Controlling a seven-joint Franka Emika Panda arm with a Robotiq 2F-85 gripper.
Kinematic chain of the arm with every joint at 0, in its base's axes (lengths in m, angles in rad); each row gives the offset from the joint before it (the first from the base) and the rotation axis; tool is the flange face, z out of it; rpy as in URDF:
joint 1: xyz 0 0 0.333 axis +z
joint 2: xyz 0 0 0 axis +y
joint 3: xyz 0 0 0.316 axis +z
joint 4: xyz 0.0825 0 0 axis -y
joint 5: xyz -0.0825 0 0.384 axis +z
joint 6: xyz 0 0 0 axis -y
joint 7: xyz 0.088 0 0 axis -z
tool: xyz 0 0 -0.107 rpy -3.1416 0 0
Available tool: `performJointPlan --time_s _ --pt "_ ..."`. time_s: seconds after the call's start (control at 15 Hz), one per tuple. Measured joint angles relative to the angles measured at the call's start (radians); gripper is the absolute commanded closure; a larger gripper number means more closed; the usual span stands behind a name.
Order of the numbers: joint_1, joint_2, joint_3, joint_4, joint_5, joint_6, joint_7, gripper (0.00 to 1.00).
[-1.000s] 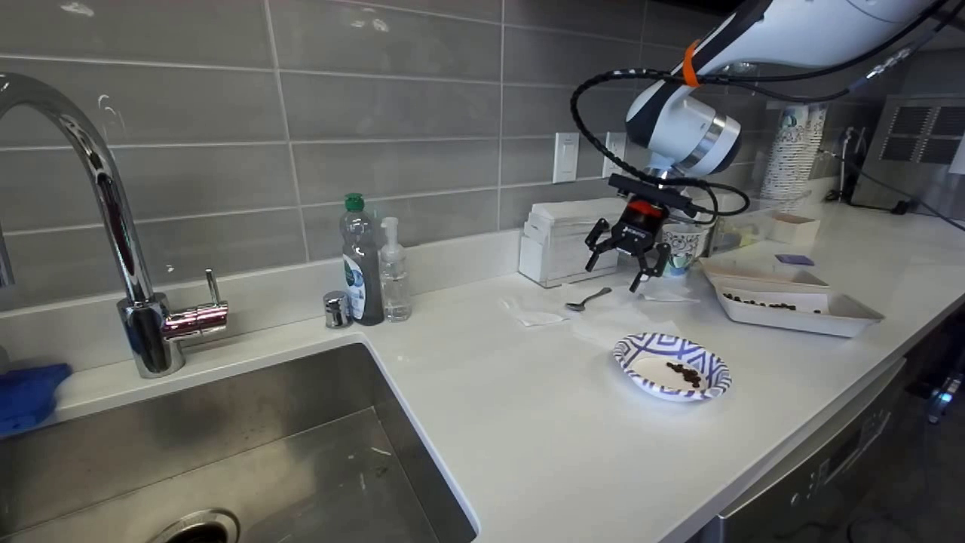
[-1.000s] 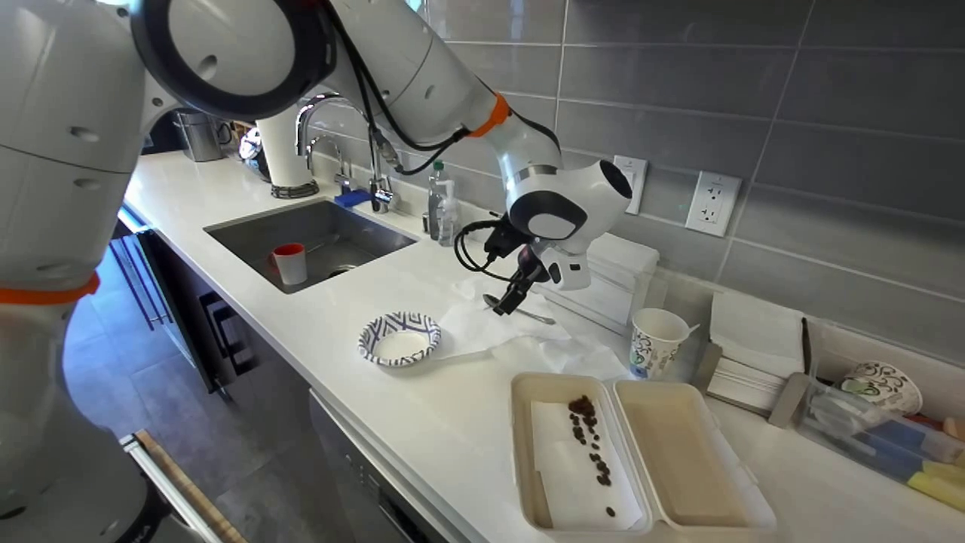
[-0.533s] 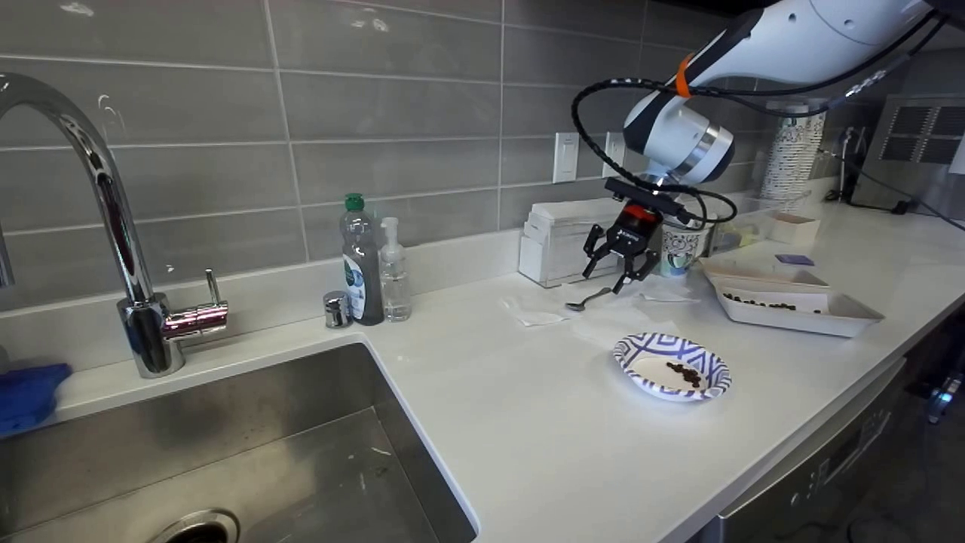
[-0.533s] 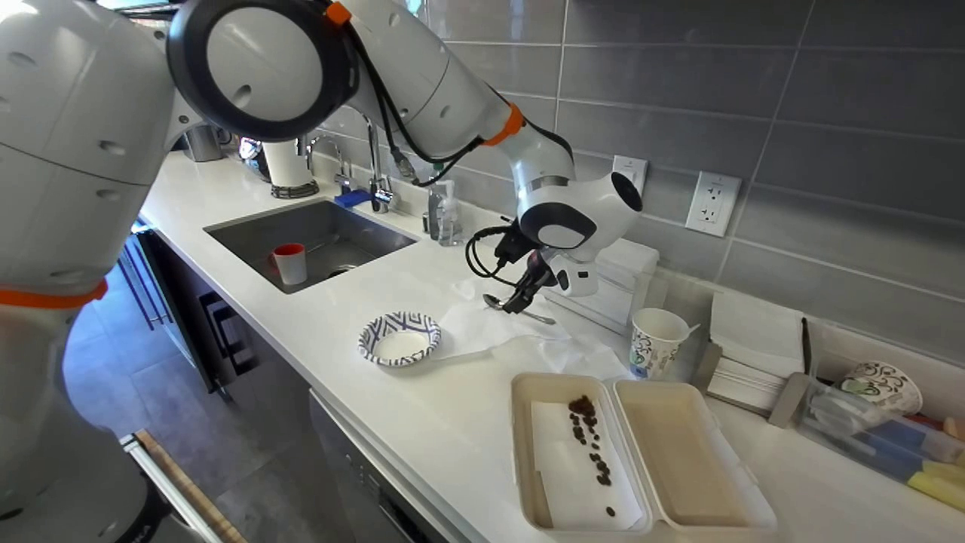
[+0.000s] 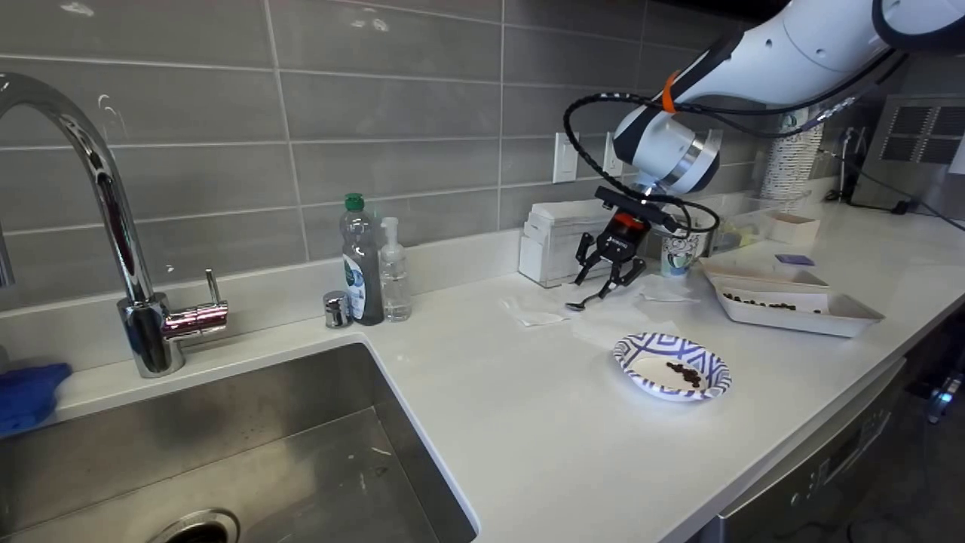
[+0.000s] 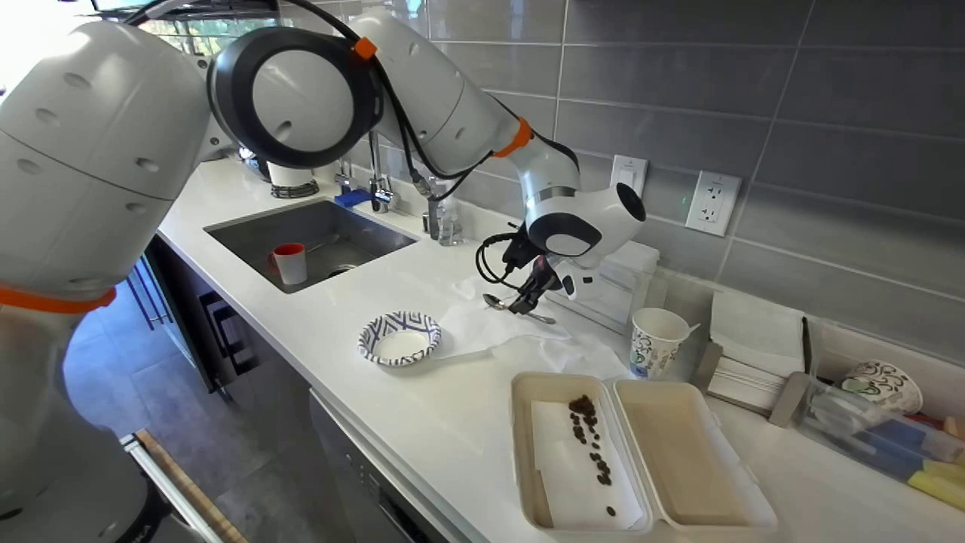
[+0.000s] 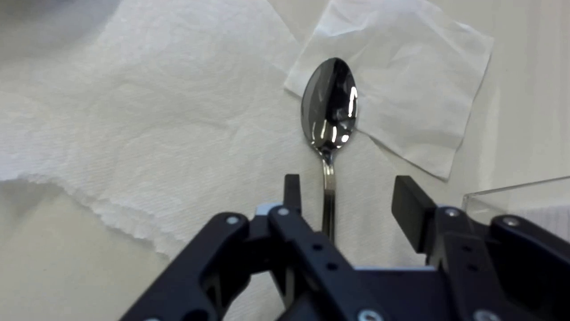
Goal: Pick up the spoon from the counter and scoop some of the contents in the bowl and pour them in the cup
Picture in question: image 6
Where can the patterned paper cup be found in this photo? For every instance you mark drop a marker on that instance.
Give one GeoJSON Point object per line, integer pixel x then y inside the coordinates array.
{"type": "Point", "coordinates": [657, 335]}

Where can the blue patterned paper bowl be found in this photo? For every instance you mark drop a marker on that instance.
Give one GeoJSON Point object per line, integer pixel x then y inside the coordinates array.
{"type": "Point", "coordinates": [398, 347]}

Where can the dark cabinet drawers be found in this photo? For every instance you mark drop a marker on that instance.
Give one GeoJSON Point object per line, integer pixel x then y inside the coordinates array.
{"type": "Point", "coordinates": [222, 333]}

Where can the brown coffee beans pile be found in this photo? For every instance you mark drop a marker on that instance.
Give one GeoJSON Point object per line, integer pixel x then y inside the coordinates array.
{"type": "Point", "coordinates": [582, 412]}

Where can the white napkin dispenser box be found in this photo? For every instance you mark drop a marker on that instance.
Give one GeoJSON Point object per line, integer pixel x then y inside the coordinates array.
{"type": "Point", "coordinates": [618, 288]}

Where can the clear crumpled plastic wrap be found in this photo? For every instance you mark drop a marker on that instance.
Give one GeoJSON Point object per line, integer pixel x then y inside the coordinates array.
{"type": "Point", "coordinates": [483, 335]}

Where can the stainless dishwasher front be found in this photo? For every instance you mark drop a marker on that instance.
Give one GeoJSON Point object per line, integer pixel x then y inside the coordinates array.
{"type": "Point", "coordinates": [380, 472]}

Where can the clear box of coloured packets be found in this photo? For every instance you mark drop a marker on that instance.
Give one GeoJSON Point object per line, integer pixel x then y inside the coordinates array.
{"type": "Point", "coordinates": [883, 448]}

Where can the chrome faucet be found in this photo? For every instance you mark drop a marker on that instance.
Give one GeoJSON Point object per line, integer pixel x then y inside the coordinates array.
{"type": "Point", "coordinates": [380, 185]}

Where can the white paper towel roll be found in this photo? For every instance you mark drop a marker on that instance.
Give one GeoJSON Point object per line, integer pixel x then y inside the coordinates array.
{"type": "Point", "coordinates": [290, 180]}

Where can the white paper towel stack box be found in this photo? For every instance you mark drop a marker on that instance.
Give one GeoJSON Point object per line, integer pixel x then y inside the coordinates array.
{"type": "Point", "coordinates": [753, 335]}

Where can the white wall outlet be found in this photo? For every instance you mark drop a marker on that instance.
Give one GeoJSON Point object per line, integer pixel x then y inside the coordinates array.
{"type": "Point", "coordinates": [713, 205]}

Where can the white light switch plate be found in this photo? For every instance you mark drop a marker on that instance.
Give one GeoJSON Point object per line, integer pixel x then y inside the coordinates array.
{"type": "Point", "coordinates": [631, 177]}

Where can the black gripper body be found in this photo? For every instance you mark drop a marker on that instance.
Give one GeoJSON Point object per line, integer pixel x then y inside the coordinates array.
{"type": "Point", "coordinates": [545, 275]}

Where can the red and white cup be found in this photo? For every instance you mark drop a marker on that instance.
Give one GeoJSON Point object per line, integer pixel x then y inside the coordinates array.
{"type": "Point", "coordinates": [290, 268]}

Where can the stainless steel sink basin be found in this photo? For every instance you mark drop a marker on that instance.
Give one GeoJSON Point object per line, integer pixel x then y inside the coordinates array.
{"type": "Point", "coordinates": [303, 227]}

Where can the wooden cart edge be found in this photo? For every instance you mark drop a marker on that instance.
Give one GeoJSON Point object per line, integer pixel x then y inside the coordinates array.
{"type": "Point", "coordinates": [185, 488]}

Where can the blue cloth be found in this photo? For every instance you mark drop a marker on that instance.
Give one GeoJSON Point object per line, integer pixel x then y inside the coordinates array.
{"type": "Point", "coordinates": [349, 201]}

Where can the white cutting board tray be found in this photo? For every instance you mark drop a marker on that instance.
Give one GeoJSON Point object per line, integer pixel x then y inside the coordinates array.
{"type": "Point", "coordinates": [695, 462]}

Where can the white napkin liner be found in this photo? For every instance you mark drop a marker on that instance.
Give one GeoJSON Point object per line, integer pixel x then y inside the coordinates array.
{"type": "Point", "coordinates": [563, 472]}

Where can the clear sanitizer bottle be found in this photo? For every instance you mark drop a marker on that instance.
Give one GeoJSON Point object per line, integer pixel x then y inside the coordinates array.
{"type": "Point", "coordinates": [454, 227]}

